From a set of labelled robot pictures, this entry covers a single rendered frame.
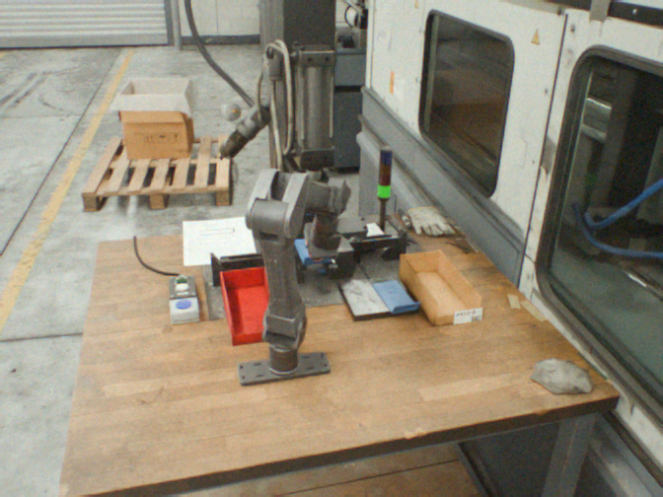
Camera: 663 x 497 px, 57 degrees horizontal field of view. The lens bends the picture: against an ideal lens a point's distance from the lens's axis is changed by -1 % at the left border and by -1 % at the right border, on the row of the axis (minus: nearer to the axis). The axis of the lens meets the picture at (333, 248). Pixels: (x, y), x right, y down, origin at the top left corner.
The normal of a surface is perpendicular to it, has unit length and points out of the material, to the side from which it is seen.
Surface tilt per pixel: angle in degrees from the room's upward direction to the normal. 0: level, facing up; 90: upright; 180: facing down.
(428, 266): 90
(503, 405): 0
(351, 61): 90
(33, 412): 0
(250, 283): 90
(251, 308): 0
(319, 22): 90
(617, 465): 33
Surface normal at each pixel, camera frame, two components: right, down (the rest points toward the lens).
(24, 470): 0.02, -0.88
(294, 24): 0.25, 0.46
